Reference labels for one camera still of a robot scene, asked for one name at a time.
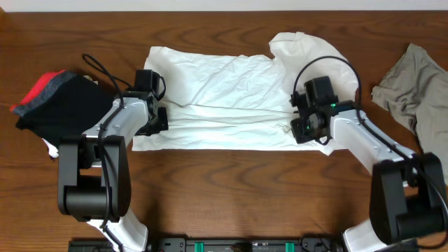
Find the white printed t-shirt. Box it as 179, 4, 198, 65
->
132, 32, 358, 154

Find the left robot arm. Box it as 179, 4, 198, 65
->
57, 70, 169, 251

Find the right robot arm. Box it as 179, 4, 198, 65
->
290, 76, 447, 251

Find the black folded garment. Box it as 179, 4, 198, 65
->
11, 70, 114, 148

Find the grey garment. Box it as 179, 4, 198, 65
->
371, 43, 447, 179

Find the white green folded garment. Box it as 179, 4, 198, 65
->
43, 139, 59, 160

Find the red folded garment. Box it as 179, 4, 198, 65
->
10, 69, 65, 111

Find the black mounting rail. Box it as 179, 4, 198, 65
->
67, 235, 346, 252

